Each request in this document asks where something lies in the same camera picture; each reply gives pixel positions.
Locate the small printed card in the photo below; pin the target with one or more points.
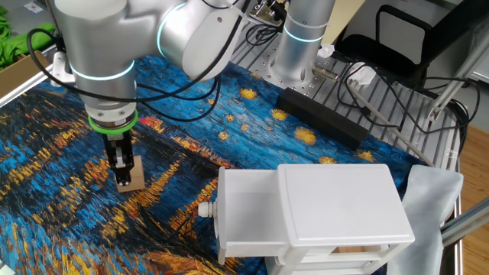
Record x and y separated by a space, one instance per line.
33 7

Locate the white plastic drawer cabinet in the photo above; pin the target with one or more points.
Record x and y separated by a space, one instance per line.
344 206

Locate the starry night painted tablecloth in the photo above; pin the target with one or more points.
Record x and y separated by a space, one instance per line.
57 191

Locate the crumpled white paper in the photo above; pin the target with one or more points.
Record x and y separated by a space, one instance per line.
326 50
363 74

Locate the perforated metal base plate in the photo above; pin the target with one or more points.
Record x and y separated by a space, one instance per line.
290 86

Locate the aluminium frame post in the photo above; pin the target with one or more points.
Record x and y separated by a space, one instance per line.
466 223
454 82

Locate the green cloth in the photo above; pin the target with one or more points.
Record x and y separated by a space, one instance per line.
23 42

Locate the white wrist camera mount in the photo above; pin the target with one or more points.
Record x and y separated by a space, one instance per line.
59 68

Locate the light wooden cube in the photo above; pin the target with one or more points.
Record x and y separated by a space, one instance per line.
138 175

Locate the black office chair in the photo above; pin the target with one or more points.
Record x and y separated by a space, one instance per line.
401 49

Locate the aluminium table edge rail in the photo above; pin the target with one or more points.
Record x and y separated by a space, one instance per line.
23 89

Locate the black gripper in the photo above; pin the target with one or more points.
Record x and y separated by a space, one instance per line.
119 141

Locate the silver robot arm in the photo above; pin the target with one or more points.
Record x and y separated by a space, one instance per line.
99 46

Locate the silver metal bracket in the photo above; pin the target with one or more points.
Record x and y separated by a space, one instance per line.
269 9

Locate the brown cardboard box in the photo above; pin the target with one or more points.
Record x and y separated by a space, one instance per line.
19 72

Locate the pale grey cloth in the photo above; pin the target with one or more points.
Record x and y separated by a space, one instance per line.
428 214

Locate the white drawer with round knob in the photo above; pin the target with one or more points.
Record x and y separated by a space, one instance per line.
248 214

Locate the white plastic drawer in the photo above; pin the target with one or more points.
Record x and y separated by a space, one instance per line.
328 263

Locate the beige board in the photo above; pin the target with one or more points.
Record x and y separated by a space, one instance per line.
344 19

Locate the black foam block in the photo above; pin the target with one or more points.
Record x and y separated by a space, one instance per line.
321 114

